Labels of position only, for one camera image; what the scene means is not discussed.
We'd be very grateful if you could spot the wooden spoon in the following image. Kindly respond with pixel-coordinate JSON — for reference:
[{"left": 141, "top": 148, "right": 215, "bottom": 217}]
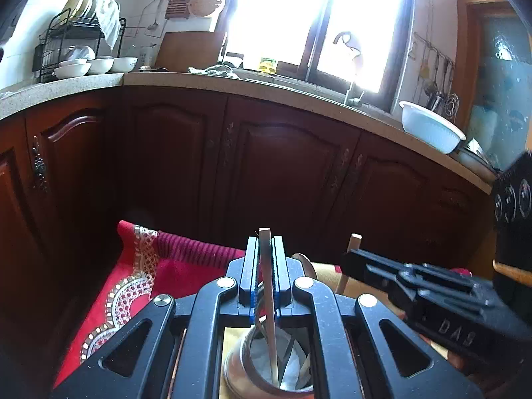
[{"left": 291, "top": 252, "right": 318, "bottom": 283}]

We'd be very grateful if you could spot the white plastic colander basin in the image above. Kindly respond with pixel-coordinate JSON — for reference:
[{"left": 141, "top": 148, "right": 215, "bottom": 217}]
[{"left": 398, "top": 100, "right": 467, "bottom": 155}]

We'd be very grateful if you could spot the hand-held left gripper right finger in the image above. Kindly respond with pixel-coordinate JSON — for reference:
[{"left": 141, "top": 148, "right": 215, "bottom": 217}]
[{"left": 272, "top": 236, "right": 485, "bottom": 399}]

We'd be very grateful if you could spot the metal faucet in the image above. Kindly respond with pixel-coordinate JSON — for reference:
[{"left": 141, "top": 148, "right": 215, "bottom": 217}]
[{"left": 332, "top": 31, "right": 367, "bottom": 107}]

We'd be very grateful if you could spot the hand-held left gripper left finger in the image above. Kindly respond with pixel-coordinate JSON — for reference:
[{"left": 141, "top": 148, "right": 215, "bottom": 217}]
[{"left": 50, "top": 236, "right": 261, "bottom": 399}]

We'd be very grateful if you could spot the steel pot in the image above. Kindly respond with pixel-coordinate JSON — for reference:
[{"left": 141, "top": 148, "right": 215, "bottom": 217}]
[{"left": 455, "top": 138, "right": 500, "bottom": 176}]

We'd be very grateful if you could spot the crumpled dishcloth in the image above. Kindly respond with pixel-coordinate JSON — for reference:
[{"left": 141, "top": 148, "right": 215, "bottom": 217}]
[{"left": 187, "top": 63, "right": 242, "bottom": 80}]

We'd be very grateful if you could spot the white bowl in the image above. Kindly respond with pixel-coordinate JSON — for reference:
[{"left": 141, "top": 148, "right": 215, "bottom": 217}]
[
  {"left": 54, "top": 59, "right": 92, "bottom": 80},
  {"left": 86, "top": 57, "right": 115, "bottom": 75},
  {"left": 112, "top": 57, "right": 139, "bottom": 73}
]

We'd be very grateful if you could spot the white cloth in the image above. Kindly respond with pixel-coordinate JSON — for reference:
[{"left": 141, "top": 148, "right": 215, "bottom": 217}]
[{"left": 95, "top": 0, "right": 122, "bottom": 51}]

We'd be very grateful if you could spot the window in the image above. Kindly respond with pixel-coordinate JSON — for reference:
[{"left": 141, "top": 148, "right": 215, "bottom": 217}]
[{"left": 215, "top": 0, "right": 417, "bottom": 109}]

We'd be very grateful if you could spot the dark wooden cabinet door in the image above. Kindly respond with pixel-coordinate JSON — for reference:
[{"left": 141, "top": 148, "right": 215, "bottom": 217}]
[
  {"left": 118, "top": 90, "right": 228, "bottom": 239},
  {"left": 24, "top": 107, "right": 115, "bottom": 304},
  {"left": 224, "top": 95, "right": 354, "bottom": 260},
  {"left": 351, "top": 133, "right": 437, "bottom": 258},
  {"left": 432, "top": 175, "right": 495, "bottom": 277}
]

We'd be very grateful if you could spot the wooden wall chopstick holder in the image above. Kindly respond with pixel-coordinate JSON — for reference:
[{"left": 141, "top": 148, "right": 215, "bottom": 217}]
[{"left": 164, "top": 0, "right": 192, "bottom": 21}]

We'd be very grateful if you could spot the printed fleece blanket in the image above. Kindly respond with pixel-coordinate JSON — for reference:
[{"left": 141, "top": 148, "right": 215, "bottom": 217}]
[{"left": 156, "top": 230, "right": 474, "bottom": 399}]

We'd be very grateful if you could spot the black wire dish rack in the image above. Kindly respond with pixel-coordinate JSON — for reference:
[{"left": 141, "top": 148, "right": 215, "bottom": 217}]
[{"left": 32, "top": 7, "right": 128, "bottom": 84}]

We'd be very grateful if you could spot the hanging metal skimmer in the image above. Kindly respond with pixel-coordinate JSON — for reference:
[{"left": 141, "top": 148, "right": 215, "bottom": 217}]
[{"left": 142, "top": 0, "right": 168, "bottom": 32}]

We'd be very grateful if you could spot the wooden door with glass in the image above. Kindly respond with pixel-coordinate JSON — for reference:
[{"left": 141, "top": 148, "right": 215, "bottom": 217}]
[{"left": 455, "top": 0, "right": 532, "bottom": 177}]

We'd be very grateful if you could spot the stainless steel utensil holder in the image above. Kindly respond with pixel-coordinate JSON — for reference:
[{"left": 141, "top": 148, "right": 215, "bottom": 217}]
[{"left": 223, "top": 282, "right": 317, "bottom": 399}]

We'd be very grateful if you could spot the red embroidered tablecloth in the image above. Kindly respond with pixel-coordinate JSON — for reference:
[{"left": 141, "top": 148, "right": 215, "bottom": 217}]
[{"left": 53, "top": 219, "right": 250, "bottom": 388}]

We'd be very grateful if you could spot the white slotted container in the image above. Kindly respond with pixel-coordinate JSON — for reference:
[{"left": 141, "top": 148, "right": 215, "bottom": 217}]
[{"left": 139, "top": 45, "right": 157, "bottom": 69}]

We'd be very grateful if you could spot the metal whisk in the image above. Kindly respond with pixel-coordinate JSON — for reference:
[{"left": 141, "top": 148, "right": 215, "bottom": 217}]
[{"left": 442, "top": 93, "right": 461, "bottom": 120}]

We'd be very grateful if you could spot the round wooden board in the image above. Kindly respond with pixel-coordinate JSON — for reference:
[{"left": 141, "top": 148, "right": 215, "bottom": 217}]
[{"left": 187, "top": 0, "right": 226, "bottom": 18}]

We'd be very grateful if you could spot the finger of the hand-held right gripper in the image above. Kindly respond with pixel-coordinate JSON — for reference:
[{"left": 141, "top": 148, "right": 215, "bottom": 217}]
[
  {"left": 342, "top": 257, "right": 421, "bottom": 317},
  {"left": 350, "top": 248, "right": 475, "bottom": 291}
]

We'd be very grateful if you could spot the wooden cutting board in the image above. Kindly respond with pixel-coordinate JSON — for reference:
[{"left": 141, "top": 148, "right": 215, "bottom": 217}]
[{"left": 154, "top": 31, "right": 229, "bottom": 74}]

